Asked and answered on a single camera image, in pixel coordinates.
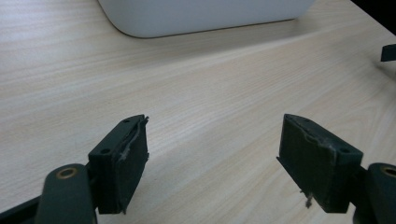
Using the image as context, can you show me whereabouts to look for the white plastic container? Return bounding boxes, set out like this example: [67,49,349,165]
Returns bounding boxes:
[97,0,317,39]

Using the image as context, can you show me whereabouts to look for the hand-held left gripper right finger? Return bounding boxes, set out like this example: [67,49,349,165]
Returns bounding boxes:
[276,113,364,215]

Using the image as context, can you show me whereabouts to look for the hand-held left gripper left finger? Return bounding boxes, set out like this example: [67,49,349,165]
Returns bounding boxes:
[88,114,150,216]

